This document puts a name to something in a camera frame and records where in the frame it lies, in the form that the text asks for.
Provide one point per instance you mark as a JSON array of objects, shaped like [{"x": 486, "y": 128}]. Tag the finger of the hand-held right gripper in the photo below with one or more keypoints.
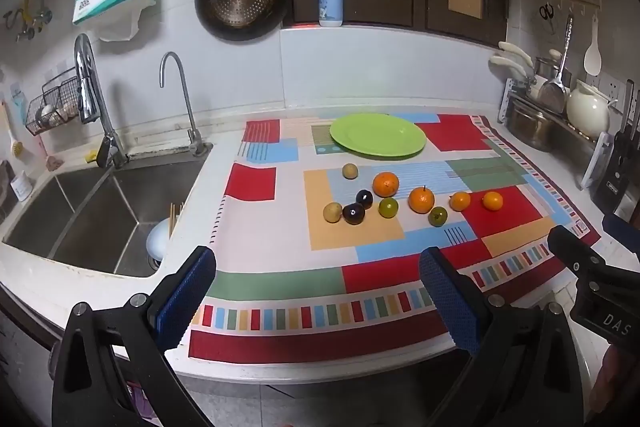
[
  {"x": 575, "y": 249},
  {"x": 622, "y": 228}
]

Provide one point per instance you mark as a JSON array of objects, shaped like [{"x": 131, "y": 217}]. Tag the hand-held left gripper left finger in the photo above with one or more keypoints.
[{"x": 184, "y": 304}]

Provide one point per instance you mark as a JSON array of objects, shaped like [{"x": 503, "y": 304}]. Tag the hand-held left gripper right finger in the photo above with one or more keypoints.
[{"x": 450, "y": 304}]

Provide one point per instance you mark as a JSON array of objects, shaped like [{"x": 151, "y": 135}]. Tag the green round fruit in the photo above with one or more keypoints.
[
  {"x": 438, "y": 216},
  {"x": 388, "y": 207}
]

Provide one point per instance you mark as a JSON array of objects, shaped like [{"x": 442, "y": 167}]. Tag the small tangerine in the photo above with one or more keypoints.
[
  {"x": 460, "y": 201},
  {"x": 492, "y": 200}
]

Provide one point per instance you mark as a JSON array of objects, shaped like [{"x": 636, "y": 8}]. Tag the orange with stem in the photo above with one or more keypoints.
[{"x": 421, "y": 200}]

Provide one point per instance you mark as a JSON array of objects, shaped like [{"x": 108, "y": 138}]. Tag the dark purple plum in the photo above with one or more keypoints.
[
  {"x": 353, "y": 213},
  {"x": 364, "y": 198}
]

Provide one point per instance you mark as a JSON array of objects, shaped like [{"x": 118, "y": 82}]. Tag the yellow-brown round fruit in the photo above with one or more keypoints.
[
  {"x": 332, "y": 212},
  {"x": 350, "y": 171}
]

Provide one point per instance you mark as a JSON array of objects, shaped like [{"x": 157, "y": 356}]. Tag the green plate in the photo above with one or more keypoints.
[{"x": 380, "y": 135}]

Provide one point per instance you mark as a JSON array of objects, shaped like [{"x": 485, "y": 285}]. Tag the person's right hand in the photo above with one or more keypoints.
[{"x": 612, "y": 374}]

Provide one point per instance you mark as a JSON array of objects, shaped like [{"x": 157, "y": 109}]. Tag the black knife holder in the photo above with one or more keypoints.
[{"x": 617, "y": 172}]

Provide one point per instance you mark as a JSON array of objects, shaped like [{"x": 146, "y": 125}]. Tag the white bowl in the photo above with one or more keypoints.
[{"x": 159, "y": 239}]

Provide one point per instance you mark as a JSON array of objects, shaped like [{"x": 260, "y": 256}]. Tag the wooden chopsticks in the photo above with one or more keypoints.
[{"x": 175, "y": 219}]

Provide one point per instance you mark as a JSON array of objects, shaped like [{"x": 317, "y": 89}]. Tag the metal dish rack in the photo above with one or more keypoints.
[{"x": 570, "y": 142}]

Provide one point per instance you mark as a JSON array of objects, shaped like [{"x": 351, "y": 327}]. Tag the colourful patchwork cloth mat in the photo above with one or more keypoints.
[{"x": 280, "y": 257}]

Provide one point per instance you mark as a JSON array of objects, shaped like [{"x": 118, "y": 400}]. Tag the stainless steel sink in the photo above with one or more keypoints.
[{"x": 100, "y": 217}]

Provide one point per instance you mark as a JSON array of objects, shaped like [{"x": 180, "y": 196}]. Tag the white ceramic teapot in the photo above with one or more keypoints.
[{"x": 587, "y": 109}]

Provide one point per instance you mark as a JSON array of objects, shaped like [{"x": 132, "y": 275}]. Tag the stainless steel pot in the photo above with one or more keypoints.
[{"x": 527, "y": 129}]

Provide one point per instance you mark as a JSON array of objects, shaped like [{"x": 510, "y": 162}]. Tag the large orange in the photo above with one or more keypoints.
[{"x": 385, "y": 185}]

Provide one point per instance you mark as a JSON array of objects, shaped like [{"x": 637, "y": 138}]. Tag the metal skimmer ladle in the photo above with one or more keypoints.
[{"x": 552, "y": 94}]

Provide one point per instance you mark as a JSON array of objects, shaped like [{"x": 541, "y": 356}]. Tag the white rice paddle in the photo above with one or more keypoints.
[{"x": 592, "y": 57}]

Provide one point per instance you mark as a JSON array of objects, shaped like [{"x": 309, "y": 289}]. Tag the yellow sponge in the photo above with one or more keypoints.
[{"x": 91, "y": 156}]

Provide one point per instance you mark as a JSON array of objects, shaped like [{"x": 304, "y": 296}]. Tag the small steel saucepan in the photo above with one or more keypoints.
[{"x": 546, "y": 67}]

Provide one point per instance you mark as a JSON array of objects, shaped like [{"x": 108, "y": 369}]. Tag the white cup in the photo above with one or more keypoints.
[{"x": 21, "y": 187}]

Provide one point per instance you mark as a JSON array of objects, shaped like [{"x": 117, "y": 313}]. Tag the thin gooseneck faucet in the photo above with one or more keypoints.
[{"x": 187, "y": 102}]

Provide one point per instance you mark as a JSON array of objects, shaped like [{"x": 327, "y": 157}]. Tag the black scissors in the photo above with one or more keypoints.
[{"x": 547, "y": 13}]

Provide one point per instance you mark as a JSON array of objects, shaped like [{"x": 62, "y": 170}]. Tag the yellow dish brush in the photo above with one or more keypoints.
[{"x": 16, "y": 148}]

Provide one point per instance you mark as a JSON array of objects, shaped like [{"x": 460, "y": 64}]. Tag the large chrome faucet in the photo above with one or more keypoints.
[{"x": 87, "y": 77}]

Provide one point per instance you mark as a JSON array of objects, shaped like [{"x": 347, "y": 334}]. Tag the wall power socket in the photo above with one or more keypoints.
[{"x": 612, "y": 89}]

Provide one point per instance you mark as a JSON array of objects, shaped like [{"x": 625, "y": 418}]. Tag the metal wall hooks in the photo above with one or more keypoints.
[{"x": 25, "y": 14}]

